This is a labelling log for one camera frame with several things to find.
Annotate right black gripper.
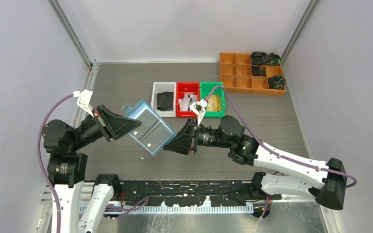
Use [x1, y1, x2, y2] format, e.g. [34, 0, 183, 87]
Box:
[164, 116, 233, 155]

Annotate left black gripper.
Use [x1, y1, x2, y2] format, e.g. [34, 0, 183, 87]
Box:
[70, 102, 141, 150]

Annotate blue card holder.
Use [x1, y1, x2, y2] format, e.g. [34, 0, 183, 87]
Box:
[121, 99, 177, 157]

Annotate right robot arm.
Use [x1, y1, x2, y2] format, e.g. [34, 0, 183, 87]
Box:
[164, 116, 347, 210]

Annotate grey cards in holder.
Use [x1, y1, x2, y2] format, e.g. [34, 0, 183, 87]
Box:
[132, 107, 174, 152]

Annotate white credit cards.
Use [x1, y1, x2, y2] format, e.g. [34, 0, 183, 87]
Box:
[178, 93, 197, 112]

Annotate black credit cards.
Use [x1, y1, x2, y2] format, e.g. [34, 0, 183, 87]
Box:
[156, 92, 174, 112]

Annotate gold credit cards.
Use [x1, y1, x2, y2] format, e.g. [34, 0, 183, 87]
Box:
[206, 94, 222, 112]

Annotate green plastic bin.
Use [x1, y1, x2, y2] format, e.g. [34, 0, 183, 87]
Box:
[200, 82, 225, 118]

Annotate red plastic bin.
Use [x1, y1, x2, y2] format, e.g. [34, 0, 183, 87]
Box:
[175, 82, 200, 117]

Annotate white plastic bin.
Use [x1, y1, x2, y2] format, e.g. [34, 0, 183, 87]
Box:
[151, 82, 176, 117]

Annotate orange wooden compartment tray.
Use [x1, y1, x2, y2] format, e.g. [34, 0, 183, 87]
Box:
[219, 52, 286, 96]

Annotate dark rolled sock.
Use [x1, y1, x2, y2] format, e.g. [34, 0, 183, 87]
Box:
[268, 74, 286, 90]
[251, 65, 267, 77]
[268, 53, 281, 66]
[250, 51, 270, 65]

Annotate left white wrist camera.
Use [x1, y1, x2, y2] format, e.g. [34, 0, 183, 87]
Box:
[72, 89, 94, 117]

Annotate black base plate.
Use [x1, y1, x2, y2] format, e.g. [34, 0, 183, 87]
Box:
[91, 180, 283, 208]

